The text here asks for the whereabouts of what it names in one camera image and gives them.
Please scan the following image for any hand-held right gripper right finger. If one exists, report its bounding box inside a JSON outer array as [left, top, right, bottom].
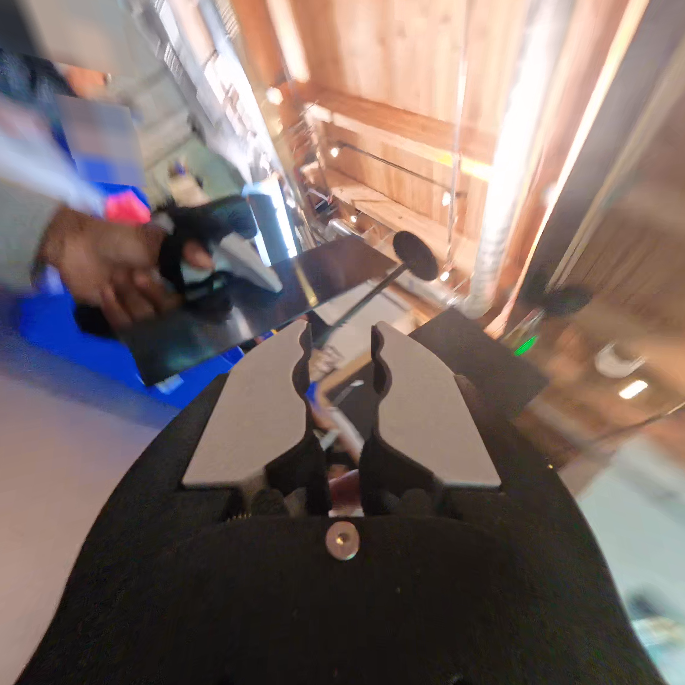
[[359, 321, 502, 516]]

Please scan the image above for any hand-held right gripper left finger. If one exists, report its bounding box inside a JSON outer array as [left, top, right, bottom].
[[182, 319, 331, 517]]

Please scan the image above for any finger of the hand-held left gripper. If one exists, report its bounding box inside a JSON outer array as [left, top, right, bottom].
[[217, 233, 284, 294]]

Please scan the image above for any thin dark shiny metal plate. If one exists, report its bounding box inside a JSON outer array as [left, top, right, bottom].
[[122, 234, 398, 387]]

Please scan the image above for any blue plastic bin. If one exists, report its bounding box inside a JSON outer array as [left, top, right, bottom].
[[0, 182, 236, 407]]

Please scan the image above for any person's left forearm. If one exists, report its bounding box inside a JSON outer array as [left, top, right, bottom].
[[0, 128, 102, 290]]

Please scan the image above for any LED light panel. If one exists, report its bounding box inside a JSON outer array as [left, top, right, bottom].
[[243, 182, 300, 263]]

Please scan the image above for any black dome speaker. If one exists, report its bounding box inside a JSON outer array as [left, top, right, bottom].
[[541, 286, 592, 316]]

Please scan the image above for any white coiled cable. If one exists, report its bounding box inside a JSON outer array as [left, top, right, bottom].
[[595, 342, 645, 378]]

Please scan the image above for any silver ceiling duct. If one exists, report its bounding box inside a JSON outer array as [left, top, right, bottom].
[[466, 0, 568, 316]]

